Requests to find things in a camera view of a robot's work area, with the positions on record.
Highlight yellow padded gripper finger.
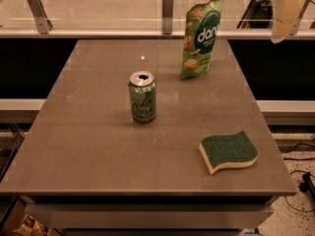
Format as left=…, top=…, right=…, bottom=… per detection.
left=271, top=0, right=306, bottom=43

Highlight black floor cable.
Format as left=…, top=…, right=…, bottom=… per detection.
left=283, top=143, right=315, bottom=214

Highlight green rice chip bag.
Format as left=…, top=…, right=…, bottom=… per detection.
left=180, top=0, right=224, bottom=80

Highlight metal glass bracket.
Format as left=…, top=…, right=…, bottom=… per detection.
left=289, top=0, right=311, bottom=35
left=27, top=0, right=53, bottom=34
left=162, top=0, right=174, bottom=34

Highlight snack bags under table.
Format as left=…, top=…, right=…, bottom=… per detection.
left=12, top=215, right=63, bottom=236

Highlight right metal glass bracket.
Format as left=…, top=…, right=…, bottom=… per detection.
left=289, top=0, right=311, bottom=35

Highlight green soda can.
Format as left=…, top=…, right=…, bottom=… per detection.
left=129, top=71, right=157, bottom=123

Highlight green and yellow sponge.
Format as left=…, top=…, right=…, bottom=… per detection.
left=199, top=131, right=259, bottom=175

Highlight left metal glass bracket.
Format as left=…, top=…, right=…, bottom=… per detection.
left=27, top=0, right=53, bottom=34

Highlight glass barrier panel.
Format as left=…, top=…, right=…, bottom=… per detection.
left=0, top=0, right=315, bottom=31

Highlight middle metal glass bracket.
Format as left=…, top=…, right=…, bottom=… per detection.
left=162, top=0, right=174, bottom=34

